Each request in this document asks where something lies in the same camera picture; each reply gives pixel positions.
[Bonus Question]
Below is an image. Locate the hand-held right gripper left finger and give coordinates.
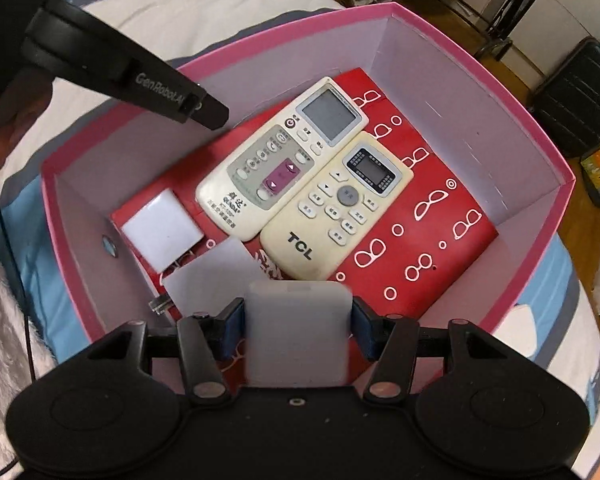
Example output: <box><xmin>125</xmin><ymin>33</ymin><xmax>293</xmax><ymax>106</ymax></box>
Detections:
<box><xmin>87</xmin><ymin>297</ymin><xmax>244</xmax><ymax>407</ymax></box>

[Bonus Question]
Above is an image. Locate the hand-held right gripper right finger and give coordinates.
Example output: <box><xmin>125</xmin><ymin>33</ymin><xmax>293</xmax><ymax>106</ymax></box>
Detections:
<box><xmin>352</xmin><ymin>296</ymin><xmax>527</xmax><ymax>401</ymax></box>

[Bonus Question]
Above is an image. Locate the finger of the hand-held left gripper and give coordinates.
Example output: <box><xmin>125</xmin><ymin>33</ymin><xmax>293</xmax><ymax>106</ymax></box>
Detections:
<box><xmin>122</xmin><ymin>57</ymin><xmax>230</xmax><ymax>132</ymax></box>

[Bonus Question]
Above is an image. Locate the white charger cube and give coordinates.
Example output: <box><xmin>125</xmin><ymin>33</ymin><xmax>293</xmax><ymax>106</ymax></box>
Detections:
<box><xmin>150</xmin><ymin>239</ymin><xmax>259</xmax><ymax>322</ymax></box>
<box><xmin>244</xmin><ymin>280</ymin><xmax>355</xmax><ymax>387</ymax></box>
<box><xmin>120</xmin><ymin>189</ymin><xmax>204</xmax><ymax>267</ymax></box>

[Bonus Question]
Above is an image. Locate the cream remote with grey button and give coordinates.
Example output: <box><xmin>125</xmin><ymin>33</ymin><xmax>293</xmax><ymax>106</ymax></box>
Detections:
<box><xmin>259</xmin><ymin>132</ymin><xmax>415</xmax><ymax>281</ymax></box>

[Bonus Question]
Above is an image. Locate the cream remote with purple button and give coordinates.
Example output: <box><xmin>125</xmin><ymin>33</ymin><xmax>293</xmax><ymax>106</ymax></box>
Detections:
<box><xmin>195</xmin><ymin>76</ymin><xmax>370</xmax><ymax>241</ymax></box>

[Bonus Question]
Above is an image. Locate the pink cardboard box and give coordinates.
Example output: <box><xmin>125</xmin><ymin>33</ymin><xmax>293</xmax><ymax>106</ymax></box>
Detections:
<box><xmin>40</xmin><ymin>2</ymin><xmax>577</xmax><ymax>392</ymax></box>

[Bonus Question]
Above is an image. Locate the person's left hand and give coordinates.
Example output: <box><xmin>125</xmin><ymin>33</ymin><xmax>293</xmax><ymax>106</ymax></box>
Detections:
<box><xmin>0</xmin><ymin>80</ymin><xmax>54</xmax><ymax>186</ymax></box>

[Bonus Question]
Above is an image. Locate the red printed bag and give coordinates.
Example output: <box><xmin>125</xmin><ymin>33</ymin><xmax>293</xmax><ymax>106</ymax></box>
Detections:
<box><xmin>111</xmin><ymin>66</ymin><xmax>499</xmax><ymax>386</ymax></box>

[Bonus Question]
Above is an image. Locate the white fluffy blanket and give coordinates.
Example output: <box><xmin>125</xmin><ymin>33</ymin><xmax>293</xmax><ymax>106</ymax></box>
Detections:
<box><xmin>0</xmin><ymin>230</ymin><xmax>57</xmax><ymax>466</ymax></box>

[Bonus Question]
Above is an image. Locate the black metal clothes rack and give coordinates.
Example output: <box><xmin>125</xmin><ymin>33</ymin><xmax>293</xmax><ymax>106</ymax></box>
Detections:
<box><xmin>445</xmin><ymin>0</ymin><xmax>533</xmax><ymax>61</ymax></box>

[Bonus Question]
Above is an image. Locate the black suitcase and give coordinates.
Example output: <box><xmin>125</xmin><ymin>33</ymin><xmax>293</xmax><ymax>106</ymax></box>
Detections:
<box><xmin>534</xmin><ymin>37</ymin><xmax>600</xmax><ymax>159</ymax></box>

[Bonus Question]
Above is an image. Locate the white drawer cabinet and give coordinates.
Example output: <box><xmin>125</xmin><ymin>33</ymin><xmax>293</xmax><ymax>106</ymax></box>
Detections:
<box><xmin>467</xmin><ymin>0</ymin><xmax>600</xmax><ymax>63</ymax></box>

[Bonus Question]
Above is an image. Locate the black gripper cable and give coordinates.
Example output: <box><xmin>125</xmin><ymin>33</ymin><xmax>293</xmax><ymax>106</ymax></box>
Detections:
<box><xmin>0</xmin><ymin>179</ymin><xmax>38</xmax><ymax>480</ymax></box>

